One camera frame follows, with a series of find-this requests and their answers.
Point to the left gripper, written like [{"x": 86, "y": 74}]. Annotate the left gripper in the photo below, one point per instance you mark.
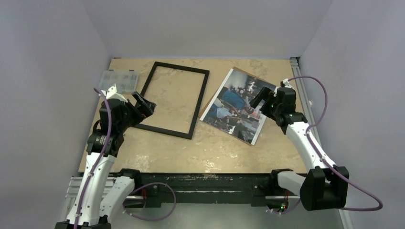
[{"x": 146, "y": 109}]

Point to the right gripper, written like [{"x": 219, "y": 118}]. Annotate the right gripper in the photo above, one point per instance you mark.
[{"x": 266, "y": 100}]

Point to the printed photo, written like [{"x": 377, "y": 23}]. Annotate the printed photo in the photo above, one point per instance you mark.
[{"x": 237, "y": 104}]

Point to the black wooden picture frame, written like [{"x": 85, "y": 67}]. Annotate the black wooden picture frame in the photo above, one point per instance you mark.
[{"x": 178, "y": 92}]

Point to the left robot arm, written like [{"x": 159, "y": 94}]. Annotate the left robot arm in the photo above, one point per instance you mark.
[{"x": 92, "y": 209}]

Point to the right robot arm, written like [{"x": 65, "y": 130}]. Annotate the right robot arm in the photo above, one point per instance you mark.
[{"x": 324, "y": 185}]

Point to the clear plastic organizer box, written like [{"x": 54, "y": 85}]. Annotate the clear plastic organizer box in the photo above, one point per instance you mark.
[{"x": 125, "y": 81}]

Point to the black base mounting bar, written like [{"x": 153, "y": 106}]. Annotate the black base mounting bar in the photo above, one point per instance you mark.
[{"x": 255, "y": 189}]

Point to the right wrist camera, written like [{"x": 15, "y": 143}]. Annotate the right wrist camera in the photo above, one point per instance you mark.
[{"x": 285, "y": 83}]

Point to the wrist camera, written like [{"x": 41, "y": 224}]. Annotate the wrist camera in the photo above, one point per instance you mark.
[
  {"x": 112, "y": 93},
  {"x": 285, "y": 83}
]

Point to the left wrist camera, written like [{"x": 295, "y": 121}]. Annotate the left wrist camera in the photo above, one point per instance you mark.
[{"x": 112, "y": 93}]

